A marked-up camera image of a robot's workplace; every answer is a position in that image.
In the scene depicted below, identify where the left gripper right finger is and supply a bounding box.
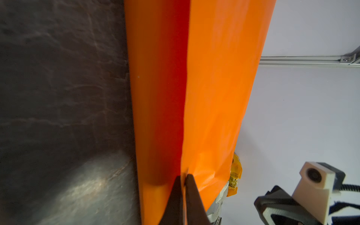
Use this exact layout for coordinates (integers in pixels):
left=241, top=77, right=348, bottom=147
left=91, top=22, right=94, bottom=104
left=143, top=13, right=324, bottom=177
left=185, top=174, right=211, bottom=225

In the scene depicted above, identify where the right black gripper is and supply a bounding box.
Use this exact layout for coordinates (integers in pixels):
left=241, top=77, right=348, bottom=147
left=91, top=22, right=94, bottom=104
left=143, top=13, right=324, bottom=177
left=253, top=185, right=360, bottom=225

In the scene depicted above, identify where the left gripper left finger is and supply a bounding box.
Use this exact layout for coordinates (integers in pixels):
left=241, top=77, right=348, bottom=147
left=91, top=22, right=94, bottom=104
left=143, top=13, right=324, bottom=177
left=159, top=176, right=184, bottom=225

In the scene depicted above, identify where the orange wrapping paper sheet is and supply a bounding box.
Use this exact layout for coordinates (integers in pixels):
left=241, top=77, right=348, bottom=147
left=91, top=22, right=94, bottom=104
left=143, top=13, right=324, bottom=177
left=124, top=1, right=276, bottom=225

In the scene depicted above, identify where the yellow snack bag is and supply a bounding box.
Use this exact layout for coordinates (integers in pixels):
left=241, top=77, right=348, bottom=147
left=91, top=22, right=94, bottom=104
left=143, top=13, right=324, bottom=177
left=227, top=153, right=243, bottom=197

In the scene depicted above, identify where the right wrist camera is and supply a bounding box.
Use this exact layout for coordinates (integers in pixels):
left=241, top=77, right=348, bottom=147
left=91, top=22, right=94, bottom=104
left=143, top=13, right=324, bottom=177
left=292, top=162, right=346, bottom=225

